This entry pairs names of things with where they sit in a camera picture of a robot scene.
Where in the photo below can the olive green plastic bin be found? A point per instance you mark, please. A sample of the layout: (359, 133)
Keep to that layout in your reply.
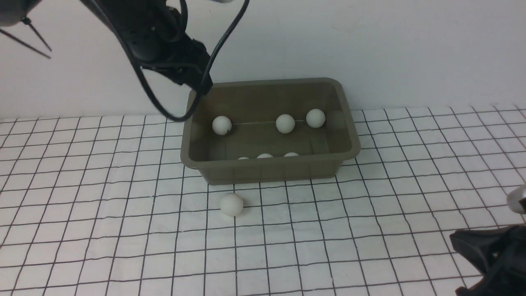
(253, 108)

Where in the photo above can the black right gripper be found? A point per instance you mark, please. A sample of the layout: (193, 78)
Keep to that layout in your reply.
(499, 255)

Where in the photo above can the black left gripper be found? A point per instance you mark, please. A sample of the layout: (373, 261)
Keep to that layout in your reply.
(155, 33)

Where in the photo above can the white checkered tablecloth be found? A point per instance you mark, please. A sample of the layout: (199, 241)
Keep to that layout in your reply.
(103, 206)

